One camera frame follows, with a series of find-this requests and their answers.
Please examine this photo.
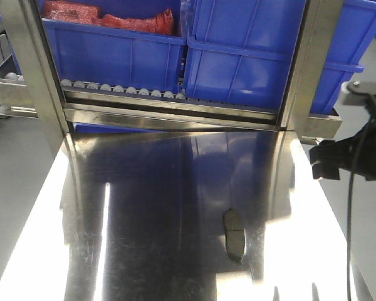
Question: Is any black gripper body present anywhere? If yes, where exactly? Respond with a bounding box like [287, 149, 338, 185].
[309, 118, 376, 181]

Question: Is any brake pad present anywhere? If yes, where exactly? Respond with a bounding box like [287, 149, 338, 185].
[223, 208, 246, 263]

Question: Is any white roller conveyor track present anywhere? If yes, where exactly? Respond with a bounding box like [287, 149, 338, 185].
[4, 71, 187, 101]

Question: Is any right blue plastic bin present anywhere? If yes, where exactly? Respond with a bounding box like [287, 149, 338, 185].
[310, 1, 376, 115]

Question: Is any blue plastic bin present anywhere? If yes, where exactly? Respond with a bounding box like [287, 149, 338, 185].
[43, 1, 187, 92]
[184, 0, 306, 110]
[310, 1, 376, 115]

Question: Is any middle blue plastic bin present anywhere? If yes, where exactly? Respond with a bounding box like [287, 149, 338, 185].
[184, 0, 306, 110]

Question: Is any left blue plastic bin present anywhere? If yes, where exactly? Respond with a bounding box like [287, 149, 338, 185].
[43, 1, 187, 92]

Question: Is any red bubble wrap bag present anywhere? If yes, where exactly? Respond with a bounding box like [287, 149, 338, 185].
[43, 1, 174, 35]

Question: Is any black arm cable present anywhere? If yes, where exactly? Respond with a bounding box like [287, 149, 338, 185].
[346, 93, 376, 301]

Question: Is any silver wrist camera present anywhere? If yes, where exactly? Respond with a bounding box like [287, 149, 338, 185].
[338, 81, 376, 106]

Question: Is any stainless steel rack frame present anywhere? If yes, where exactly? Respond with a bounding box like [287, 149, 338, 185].
[0, 1, 343, 152]

